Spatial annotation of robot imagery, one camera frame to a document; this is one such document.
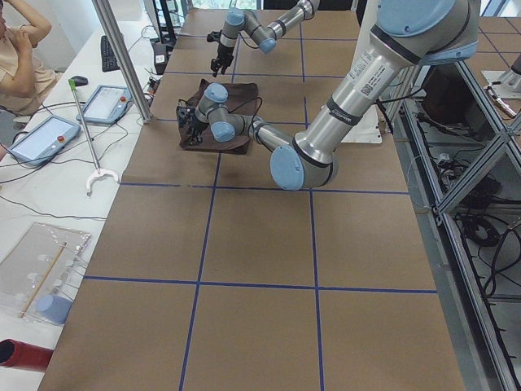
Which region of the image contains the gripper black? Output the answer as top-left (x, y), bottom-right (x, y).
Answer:
top-left (188, 116), bottom-right (208, 146)
top-left (210, 44), bottom-right (234, 77)

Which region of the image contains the dark brown t-shirt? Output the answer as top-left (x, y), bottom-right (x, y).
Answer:
top-left (178, 79), bottom-right (259, 155)

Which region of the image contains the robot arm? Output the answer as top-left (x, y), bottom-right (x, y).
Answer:
top-left (207, 0), bottom-right (320, 77)
top-left (190, 0), bottom-right (480, 191)

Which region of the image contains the far blue teach pendant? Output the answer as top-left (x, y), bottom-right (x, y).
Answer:
top-left (82, 85), bottom-right (132, 125)

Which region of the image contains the blue teach pendant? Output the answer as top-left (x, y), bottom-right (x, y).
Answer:
top-left (7, 116), bottom-right (81, 166)
top-left (82, 85), bottom-right (132, 125)

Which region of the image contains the black keyboard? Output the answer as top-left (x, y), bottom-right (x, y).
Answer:
top-left (100, 35), bottom-right (120, 72)

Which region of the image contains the black computer mouse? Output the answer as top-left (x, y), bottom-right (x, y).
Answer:
top-left (71, 76), bottom-right (89, 86)

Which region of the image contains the near blue teach pendant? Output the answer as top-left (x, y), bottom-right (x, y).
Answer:
top-left (7, 116), bottom-right (81, 166)

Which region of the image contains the seated person beige shirt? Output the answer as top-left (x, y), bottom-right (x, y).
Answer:
top-left (1, 0), bottom-right (62, 116)

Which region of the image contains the wooden stick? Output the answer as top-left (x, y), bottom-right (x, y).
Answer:
top-left (18, 242), bottom-right (67, 319)

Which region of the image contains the clear plastic bag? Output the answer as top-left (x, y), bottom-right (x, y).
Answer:
top-left (1, 223), bottom-right (91, 325)

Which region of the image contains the pale blue cup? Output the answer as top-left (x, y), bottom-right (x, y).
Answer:
top-left (36, 294), bottom-right (72, 324)

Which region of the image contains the red cylinder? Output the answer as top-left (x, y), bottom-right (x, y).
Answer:
top-left (1, 339), bottom-right (54, 372)

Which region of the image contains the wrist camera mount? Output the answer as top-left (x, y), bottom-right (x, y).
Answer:
top-left (176, 105), bottom-right (195, 129)
top-left (207, 30), bottom-right (221, 42)

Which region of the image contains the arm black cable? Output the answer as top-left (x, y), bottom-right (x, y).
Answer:
top-left (178, 96), bottom-right (265, 127)

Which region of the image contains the green handled reach grabber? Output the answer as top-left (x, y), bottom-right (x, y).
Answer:
top-left (68, 78), bottom-right (120, 196)

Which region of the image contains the aluminium frame post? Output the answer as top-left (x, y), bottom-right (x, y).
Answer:
top-left (92, 0), bottom-right (152, 124)

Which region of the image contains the white pedestal column base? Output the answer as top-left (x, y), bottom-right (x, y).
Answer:
top-left (320, 103), bottom-right (384, 144)

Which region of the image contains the aluminium side frame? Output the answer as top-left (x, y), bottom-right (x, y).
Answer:
top-left (382, 15), bottom-right (521, 391)

